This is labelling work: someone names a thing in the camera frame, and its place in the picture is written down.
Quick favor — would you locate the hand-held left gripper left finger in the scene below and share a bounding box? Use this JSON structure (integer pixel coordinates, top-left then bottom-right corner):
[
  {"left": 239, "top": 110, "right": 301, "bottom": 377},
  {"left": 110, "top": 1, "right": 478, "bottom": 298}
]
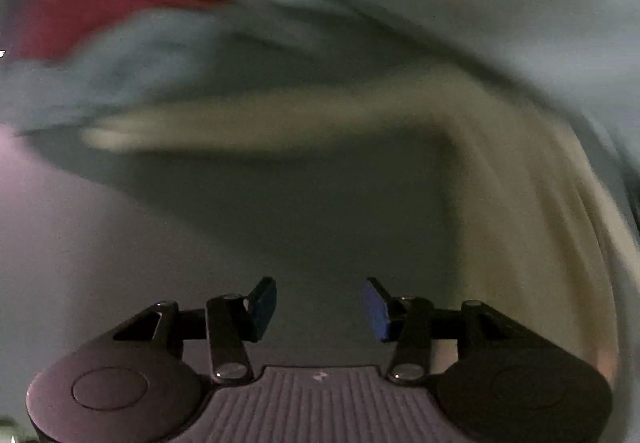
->
[{"left": 113, "top": 276, "right": 278, "bottom": 385}]

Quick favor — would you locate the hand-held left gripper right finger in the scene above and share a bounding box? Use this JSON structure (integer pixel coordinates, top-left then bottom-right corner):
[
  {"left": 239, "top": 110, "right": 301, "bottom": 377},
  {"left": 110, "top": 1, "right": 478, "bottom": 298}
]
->
[{"left": 366, "top": 277, "right": 532, "bottom": 385}]

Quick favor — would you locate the cream knit garment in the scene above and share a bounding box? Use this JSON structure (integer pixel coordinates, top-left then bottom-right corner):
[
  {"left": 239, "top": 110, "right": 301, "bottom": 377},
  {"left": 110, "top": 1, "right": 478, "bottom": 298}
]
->
[{"left": 80, "top": 67, "right": 627, "bottom": 376}]

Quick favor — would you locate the grey bed sheet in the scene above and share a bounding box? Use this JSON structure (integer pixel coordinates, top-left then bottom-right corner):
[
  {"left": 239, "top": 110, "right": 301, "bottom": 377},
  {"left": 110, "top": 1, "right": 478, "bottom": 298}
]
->
[{"left": 0, "top": 123, "right": 481, "bottom": 443}]

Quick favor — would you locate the light green garment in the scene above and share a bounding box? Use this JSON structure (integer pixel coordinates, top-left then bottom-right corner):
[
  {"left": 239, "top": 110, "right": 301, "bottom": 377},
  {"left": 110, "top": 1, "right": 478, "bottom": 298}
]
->
[{"left": 0, "top": 0, "right": 361, "bottom": 136}]

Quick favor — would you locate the red garment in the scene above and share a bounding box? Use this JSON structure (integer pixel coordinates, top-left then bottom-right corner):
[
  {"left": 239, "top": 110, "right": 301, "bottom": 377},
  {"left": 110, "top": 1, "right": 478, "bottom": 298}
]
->
[{"left": 14, "top": 0, "right": 242, "bottom": 64}]

